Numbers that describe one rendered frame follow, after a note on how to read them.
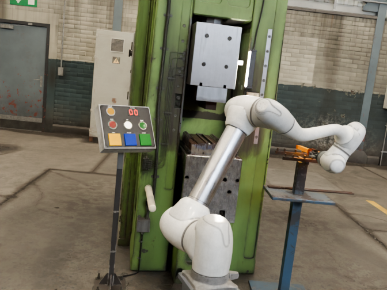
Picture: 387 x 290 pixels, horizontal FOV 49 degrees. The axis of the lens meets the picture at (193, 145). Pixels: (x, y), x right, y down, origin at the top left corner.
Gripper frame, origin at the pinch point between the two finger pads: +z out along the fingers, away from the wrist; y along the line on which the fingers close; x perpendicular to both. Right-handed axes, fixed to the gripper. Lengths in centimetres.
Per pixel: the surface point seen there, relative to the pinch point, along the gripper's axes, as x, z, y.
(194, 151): -11, 31, -70
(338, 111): 12, 629, 236
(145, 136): -3, 11, -101
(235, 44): 61, 33, -51
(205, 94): 27, 31, -67
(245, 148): -9, 51, -33
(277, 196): -30.4, 7.2, -16.2
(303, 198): -30.3, 9.3, 0.6
